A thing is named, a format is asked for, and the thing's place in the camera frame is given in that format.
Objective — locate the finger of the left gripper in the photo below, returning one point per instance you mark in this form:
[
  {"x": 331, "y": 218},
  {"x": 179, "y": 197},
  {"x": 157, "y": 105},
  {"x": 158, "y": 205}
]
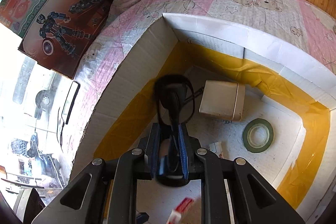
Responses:
[{"x": 142, "y": 218}]

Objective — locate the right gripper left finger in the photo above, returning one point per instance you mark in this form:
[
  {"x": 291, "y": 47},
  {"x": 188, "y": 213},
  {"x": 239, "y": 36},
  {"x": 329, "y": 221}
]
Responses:
[{"x": 155, "y": 132}]

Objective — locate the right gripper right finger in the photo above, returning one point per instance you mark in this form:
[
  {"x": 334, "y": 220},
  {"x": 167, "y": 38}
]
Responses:
[{"x": 183, "y": 153}]

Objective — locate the staples box red white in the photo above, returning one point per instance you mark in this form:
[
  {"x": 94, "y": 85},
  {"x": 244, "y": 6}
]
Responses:
[{"x": 177, "y": 214}]

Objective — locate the gold metal tin box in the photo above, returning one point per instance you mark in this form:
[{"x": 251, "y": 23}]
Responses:
[{"x": 223, "y": 100}]

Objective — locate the green tape roll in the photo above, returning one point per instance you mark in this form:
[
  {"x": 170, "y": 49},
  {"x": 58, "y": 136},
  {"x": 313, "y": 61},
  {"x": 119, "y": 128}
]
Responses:
[{"x": 258, "y": 135}]

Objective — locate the small snack packet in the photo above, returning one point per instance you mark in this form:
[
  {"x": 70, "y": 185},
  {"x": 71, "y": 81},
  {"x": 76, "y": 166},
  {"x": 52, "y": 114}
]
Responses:
[{"x": 218, "y": 148}]

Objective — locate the white cardboard box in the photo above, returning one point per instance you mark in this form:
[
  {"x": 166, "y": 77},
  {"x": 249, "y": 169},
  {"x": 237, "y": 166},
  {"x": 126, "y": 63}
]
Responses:
[{"x": 118, "y": 71}]

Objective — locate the black smartphone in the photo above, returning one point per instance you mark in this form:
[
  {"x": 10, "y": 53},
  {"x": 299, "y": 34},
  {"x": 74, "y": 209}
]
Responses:
[{"x": 69, "y": 102}]

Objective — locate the robot toy box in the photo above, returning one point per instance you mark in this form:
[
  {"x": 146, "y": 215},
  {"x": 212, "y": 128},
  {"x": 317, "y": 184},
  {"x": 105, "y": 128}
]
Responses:
[{"x": 61, "y": 31}]

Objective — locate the pink cartoon bear quilt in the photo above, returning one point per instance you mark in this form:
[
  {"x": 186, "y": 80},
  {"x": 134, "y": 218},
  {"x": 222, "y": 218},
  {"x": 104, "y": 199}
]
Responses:
[{"x": 293, "y": 33}]

